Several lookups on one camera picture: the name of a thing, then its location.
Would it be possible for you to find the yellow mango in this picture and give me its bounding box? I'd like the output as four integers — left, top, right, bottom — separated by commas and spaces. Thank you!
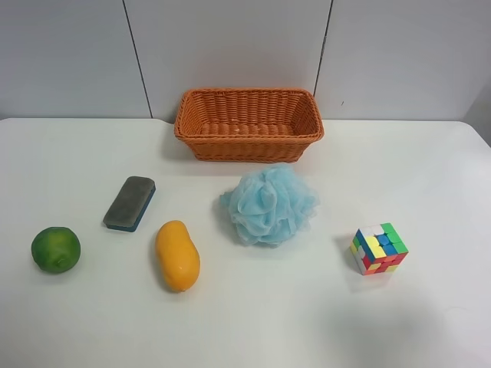
155, 220, 200, 293

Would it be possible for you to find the orange woven basket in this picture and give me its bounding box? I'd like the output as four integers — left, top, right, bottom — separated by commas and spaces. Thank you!
174, 88, 324, 163

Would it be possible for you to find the green lemon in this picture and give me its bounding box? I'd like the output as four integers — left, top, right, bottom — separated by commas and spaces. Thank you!
31, 227, 81, 274

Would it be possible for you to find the blue mesh bath sponge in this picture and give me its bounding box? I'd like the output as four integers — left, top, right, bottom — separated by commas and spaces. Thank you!
219, 164, 318, 247

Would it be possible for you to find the grey blue board eraser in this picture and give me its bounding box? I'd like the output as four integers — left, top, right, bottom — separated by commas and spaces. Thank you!
103, 176, 156, 232

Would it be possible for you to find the colourful puzzle cube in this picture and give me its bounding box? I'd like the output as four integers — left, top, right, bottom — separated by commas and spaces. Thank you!
349, 222, 409, 275

